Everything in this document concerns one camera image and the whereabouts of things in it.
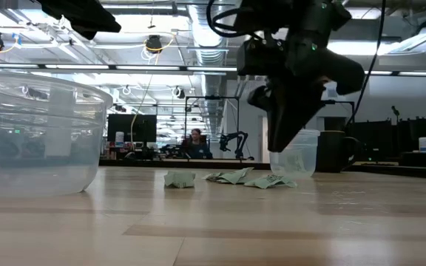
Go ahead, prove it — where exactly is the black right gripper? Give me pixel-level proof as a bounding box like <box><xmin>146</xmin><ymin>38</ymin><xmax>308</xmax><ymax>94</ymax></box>
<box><xmin>248</xmin><ymin>35</ymin><xmax>365</xmax><ymax>153</ymax></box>

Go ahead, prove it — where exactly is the pale door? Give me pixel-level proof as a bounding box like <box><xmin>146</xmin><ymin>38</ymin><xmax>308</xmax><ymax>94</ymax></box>
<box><xmin>260</xmin><ymin>116</ymin><xmax>269</xmax><ymax>164</ymax></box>

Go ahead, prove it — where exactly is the small clear plastic cup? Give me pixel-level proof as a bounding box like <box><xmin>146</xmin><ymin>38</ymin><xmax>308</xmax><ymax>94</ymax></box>
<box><xmin>269</xmin><ymin>129</ymin><xmax>322</xmax><ymax>180</ymax></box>

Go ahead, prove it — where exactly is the black mug yellow inside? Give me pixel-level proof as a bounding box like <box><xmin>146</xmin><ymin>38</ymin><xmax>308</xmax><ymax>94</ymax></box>
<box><xmin>315</xmin><ymin>130</ymin><xmax>362</xmax><ymax>174</ymax></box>

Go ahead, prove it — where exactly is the long ceiling light strip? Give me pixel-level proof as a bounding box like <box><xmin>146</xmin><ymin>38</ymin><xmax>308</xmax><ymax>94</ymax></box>
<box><xmin>0</xmin><ymin>62</ymin><xmax>238</xmax><ymax>73</ymax></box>

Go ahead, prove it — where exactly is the dark screen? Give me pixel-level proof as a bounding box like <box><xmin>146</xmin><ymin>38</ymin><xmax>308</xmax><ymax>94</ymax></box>
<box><xmin>397</xmin><ymin>117</ymin><xmax>426</xmax><ymax>153</ymax></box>
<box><xmin>347</xmin><ymin>120</ymin><xmax>398</xmax><ymax>163</ymax></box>

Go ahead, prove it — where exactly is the person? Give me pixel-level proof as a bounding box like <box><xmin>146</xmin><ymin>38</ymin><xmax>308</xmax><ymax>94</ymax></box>
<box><xmin>181</xmin><ymin>128</ymin><xmax>214</xmax><ymax>160</ymax></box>

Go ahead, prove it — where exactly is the large clear plastic bowl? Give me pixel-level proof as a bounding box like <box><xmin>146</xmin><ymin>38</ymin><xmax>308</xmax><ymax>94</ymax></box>
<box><xmin>0</xmin><ymin>71</ymin><xmax>114</xmax><ymax>199</ymax></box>

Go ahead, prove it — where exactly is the black monitor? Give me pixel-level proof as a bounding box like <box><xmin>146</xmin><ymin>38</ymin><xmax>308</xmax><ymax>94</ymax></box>
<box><xmin>106</xmin><ymin>113</ymin><xmax>158</xmax><ymax>143</ymax></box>

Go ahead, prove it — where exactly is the black frame stand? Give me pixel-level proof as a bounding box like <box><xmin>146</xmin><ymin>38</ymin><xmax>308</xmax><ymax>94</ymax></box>
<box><xmin>183</xmin><ymin>95</ymin><xmax>241</xmax><ymax>160</ymax></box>
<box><xmin>322</xmin><ymin>99</ymin><xmax>356</xmax><ymax>131</ymax></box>

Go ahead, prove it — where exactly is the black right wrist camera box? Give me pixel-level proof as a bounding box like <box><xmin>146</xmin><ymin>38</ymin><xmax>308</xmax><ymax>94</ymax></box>
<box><xmin>237</xmin><ymin>36</ymin><xmax>288</xmax><ymax>78</ymax></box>

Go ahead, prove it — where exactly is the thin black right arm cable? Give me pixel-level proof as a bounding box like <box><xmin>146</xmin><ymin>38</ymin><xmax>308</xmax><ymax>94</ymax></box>
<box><xmin>345</xmin><ymin>0</ymin><xmax>388</xmax><ymax>126</ymax></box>

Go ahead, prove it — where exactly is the ribbed silver duct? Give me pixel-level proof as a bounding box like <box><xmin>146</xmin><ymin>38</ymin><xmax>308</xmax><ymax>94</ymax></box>
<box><xmin>189</xmin><ymin>0</ymin><xmax>231</xmax><ymax>140</ymax></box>

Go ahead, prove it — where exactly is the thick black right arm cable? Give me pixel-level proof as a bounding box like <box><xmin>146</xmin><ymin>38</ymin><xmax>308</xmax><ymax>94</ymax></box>
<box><xmin>206</xmin><ymin>0</ymin><xmax>269</xmax><ymax>40</ymax></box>

